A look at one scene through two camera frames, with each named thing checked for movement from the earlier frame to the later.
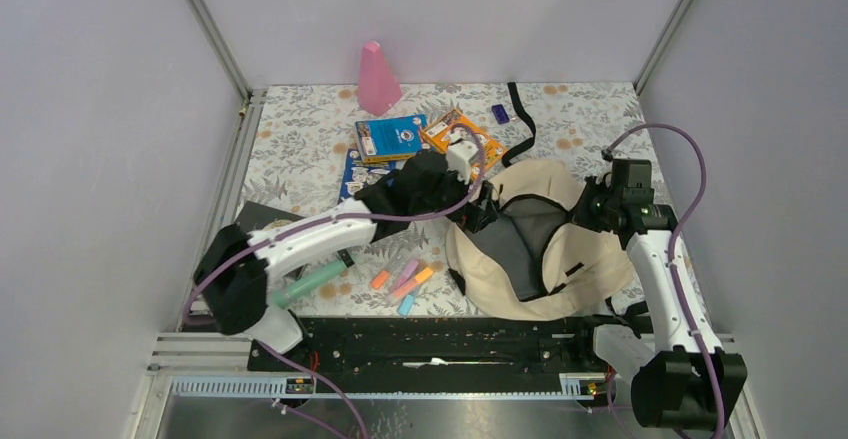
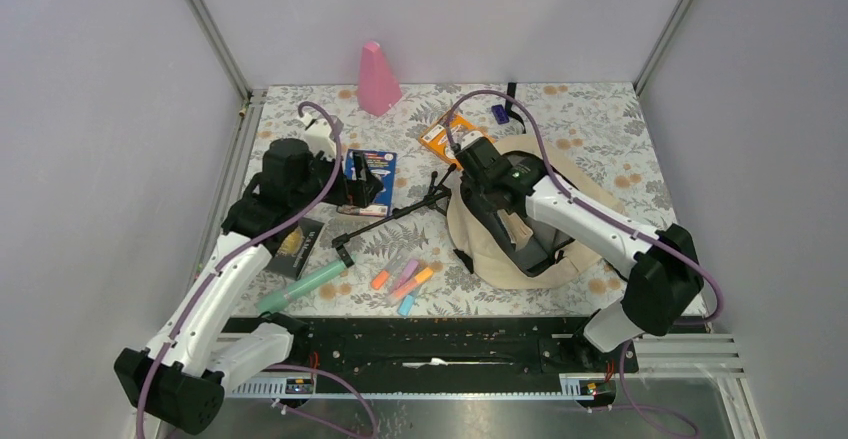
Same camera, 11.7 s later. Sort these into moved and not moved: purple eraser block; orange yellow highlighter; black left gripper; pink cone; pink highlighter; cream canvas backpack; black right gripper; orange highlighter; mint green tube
Moved: black left gripper; black right gripper; cream canvas backpack
Not moved: orange highlighter; mint green tube; orange yellow highlighter; purple eraser block; pink highlighter; pink cone
